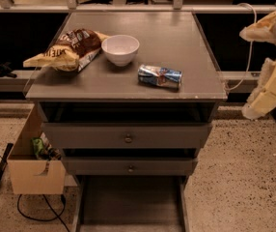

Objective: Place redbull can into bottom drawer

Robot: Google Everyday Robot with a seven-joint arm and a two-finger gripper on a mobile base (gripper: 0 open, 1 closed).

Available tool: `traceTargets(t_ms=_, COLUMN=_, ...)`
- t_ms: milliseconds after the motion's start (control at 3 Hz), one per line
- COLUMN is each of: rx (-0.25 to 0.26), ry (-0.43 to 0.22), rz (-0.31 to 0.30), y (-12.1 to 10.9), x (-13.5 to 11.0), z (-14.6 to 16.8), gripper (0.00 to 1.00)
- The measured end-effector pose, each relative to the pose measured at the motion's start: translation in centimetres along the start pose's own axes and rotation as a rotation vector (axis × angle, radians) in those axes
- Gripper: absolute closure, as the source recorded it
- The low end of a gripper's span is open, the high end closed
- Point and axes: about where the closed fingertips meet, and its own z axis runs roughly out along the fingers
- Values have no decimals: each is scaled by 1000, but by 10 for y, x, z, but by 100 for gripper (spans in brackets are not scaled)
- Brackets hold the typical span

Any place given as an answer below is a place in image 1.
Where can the cardboard box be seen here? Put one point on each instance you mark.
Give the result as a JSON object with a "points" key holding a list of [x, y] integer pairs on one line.
{"points": [[28, 174]]}

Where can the green snack packet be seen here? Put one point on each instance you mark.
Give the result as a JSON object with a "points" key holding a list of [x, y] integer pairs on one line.
{"points": [[38, 147]]}

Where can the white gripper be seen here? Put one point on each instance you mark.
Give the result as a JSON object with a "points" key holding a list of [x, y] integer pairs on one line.
{"points": [[264, 98]]}

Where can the open grey bottom drawer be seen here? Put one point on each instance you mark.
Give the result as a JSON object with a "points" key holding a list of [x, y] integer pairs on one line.
{"points": [[131, 204]]}

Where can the grey middle drawer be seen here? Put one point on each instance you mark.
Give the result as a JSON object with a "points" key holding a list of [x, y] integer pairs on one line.
{"points": [[103, 166]]}

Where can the white ceramic bowl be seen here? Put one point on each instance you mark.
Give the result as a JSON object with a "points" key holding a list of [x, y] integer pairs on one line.
{"points": [[120, 50]]}

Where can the brown yellow chip bag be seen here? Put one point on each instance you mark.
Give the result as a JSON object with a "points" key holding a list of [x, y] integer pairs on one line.
{"points": [[72, 52]]}

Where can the blue silver redbull can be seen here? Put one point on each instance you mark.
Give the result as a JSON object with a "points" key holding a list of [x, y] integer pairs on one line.
{"points": [[159, 76]]}

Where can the grey top drawer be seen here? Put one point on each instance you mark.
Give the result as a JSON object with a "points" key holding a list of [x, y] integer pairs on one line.
{"points": [[104, 136]]}

